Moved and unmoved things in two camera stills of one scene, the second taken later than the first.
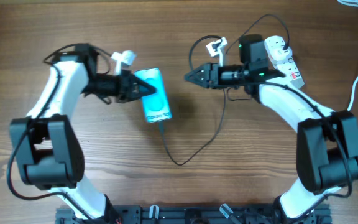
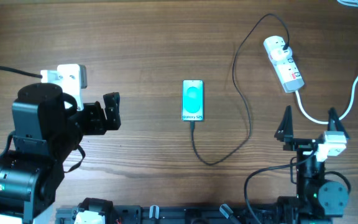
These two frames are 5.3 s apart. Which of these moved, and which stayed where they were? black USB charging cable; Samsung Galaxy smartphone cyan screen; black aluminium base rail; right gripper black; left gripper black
Moved: right gripper black; black USB charging cable; left gripper black; Samsung Galaxy smartphone cyan screen
Stayed: black aluminium base rail
